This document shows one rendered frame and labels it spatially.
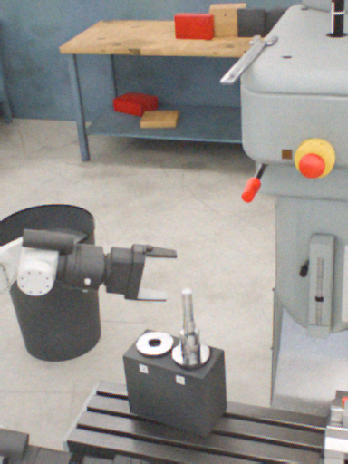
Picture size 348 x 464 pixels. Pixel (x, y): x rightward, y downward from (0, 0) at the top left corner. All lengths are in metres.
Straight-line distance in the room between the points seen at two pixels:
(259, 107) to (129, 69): 5.04
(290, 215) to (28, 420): 2.21
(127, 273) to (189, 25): 3.98
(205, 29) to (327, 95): 4.15
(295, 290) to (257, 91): 0.46
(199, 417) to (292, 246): 0.58
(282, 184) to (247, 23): 3.98
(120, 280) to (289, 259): 0.33
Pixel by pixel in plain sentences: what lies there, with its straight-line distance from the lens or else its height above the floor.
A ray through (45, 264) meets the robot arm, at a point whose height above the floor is 1.53.
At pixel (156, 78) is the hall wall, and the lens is 6.14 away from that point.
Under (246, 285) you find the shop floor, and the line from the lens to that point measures 4.06.
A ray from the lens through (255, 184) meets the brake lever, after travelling 1.21.
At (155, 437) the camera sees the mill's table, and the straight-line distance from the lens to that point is 1.89.
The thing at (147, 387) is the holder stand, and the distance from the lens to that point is 1.86.
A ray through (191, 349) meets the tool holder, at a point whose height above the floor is 1.15.
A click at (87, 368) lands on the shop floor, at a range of 3.60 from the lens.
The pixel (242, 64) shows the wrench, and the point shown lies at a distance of 1.17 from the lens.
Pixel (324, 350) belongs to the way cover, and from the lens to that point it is 2.06.
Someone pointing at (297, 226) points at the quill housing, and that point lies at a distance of 1.40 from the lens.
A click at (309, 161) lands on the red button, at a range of 1.14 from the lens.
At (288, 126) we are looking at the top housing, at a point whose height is 1.81.
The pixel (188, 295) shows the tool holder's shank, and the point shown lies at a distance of 1.69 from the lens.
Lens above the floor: 2.23
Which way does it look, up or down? 29 degrees down
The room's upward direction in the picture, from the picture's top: 5 degrees counter-clockwise
